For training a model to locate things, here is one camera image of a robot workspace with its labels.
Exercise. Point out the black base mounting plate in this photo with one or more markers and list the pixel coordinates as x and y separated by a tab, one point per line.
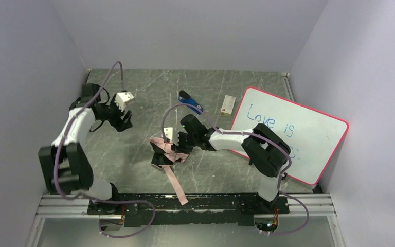
202	208

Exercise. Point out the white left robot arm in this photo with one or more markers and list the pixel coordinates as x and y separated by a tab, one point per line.
65	166

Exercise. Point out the small white staple box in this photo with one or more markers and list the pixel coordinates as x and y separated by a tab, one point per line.
227	106

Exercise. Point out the aluminium rail frame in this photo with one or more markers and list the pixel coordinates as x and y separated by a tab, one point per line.
300	205

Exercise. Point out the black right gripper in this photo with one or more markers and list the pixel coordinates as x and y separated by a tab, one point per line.
180	142

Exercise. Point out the pink framed whiteboard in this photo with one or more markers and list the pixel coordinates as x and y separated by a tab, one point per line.
312	136

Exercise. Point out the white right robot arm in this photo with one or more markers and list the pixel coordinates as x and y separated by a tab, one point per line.
263	147

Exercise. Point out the blue and black stapler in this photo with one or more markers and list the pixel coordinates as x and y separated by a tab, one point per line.
184	97

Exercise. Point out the pink and black folding umbrella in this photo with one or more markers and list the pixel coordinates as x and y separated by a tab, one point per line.
165	158

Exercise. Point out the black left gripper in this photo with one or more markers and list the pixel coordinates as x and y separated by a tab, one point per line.
118	115

